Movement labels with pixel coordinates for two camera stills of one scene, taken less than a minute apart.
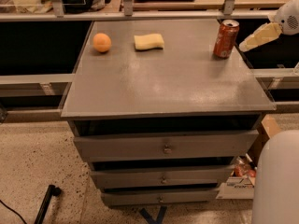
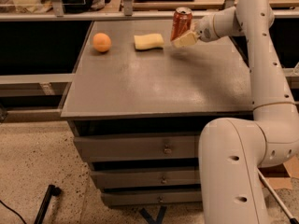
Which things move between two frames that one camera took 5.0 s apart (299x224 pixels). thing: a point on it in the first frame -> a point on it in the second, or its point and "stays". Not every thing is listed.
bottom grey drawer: (159, 198) stays
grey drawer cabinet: (160, 119) stays
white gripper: (288, 20) -> (205, 27)
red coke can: (226, 38) -> (181, 21)
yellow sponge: (149, 41) stays
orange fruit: (102, 42) stays
